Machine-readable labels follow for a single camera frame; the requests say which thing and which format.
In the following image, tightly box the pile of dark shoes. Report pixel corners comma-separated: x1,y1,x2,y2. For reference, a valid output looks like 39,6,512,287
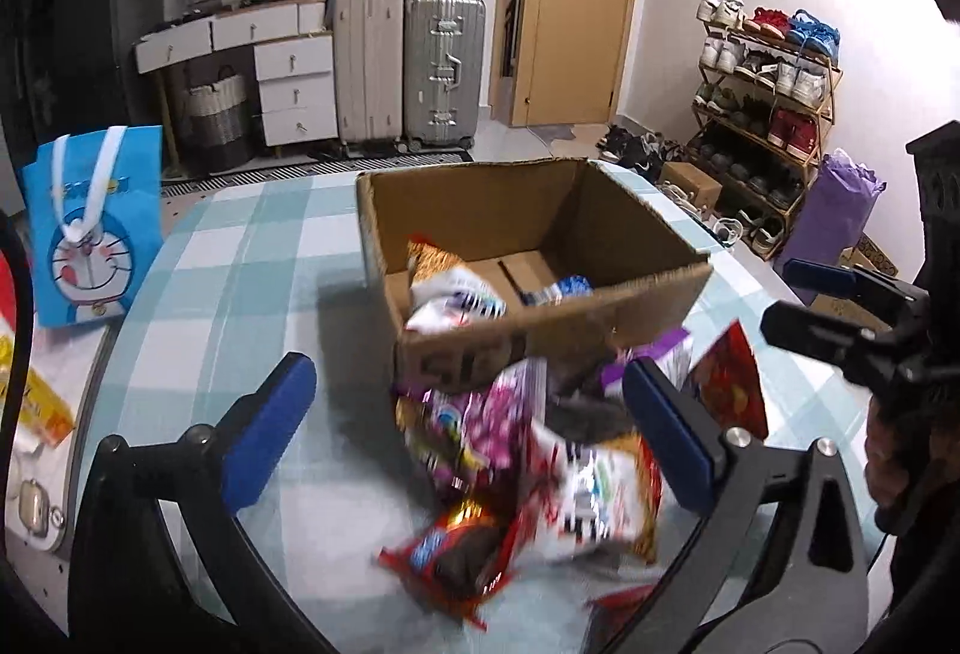
596,125,683,175

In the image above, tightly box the small cardboard box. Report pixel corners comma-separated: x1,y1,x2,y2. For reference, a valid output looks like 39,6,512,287
660,160,725,212

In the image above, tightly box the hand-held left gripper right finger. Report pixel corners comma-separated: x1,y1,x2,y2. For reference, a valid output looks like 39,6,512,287
600,358,875,654

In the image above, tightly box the white desk with drawers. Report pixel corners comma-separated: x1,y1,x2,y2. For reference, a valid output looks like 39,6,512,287
135,0,335,149

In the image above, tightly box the small white round device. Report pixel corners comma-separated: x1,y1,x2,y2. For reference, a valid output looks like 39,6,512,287
15,478,68,539

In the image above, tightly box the red yellow snack packet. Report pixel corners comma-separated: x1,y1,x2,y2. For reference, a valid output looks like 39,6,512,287
690,320,770,441

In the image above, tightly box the orange snack packet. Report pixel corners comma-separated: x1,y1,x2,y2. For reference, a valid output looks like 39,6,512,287
407,238,470,295

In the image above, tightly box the blue cartoon gift bag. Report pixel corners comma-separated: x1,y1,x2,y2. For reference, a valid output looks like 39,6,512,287
19,125,166,329

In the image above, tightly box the beige suitcase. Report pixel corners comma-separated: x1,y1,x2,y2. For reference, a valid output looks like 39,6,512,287
332,0,406,146

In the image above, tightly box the purple bag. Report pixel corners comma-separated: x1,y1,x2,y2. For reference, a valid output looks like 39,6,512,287
780,148,886,302

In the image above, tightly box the red chocolate cookie packet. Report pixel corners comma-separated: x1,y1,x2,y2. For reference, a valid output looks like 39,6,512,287
379,500,541,629

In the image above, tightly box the brown cardboard box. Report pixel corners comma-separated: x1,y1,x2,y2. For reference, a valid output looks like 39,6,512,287
355,157,713,392

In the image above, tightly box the printed brown box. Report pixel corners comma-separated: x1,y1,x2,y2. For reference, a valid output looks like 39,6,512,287
814,234,901,332

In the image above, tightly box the person's right hand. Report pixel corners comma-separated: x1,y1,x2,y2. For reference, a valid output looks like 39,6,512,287
862,399,950,535

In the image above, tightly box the blue snack packet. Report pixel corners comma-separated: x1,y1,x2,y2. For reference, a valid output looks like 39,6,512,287
521,275,593,308

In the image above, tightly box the silver suitcase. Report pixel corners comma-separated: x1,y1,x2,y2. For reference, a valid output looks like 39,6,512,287
403,0,487,152

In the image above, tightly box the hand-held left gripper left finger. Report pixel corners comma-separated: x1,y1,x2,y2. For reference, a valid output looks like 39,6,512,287
67,352,331,654

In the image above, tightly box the teal plaid tablecloth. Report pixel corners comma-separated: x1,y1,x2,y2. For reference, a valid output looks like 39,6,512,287
64,163,886,654

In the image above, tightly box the yellow box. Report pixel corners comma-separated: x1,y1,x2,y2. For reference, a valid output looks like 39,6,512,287
0,335,76,449

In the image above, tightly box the black cable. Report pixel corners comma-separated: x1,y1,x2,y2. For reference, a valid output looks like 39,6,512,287
0,211,35,445

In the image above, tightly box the dark brown snack packet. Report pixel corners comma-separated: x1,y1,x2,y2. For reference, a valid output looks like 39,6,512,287
544,391,638,452

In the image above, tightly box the woven laundry basket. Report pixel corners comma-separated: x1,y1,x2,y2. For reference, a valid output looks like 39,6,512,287
184,65,252,171

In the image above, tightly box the wooden shoe rack with shoes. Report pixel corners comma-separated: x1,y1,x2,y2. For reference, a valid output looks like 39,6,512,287
694,0,841,250

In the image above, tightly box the purple grape candy packet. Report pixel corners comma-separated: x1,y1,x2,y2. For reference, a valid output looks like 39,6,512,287
600,328,695,400

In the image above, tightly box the wooden door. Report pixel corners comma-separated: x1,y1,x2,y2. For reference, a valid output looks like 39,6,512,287
499,0,646,126

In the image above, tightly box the dark refrigerator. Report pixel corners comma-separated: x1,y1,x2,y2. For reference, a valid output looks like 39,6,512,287
0,0,166,175

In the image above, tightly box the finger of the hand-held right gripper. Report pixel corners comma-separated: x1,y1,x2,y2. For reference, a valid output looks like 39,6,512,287
760,301,931,392
784,258,931,329

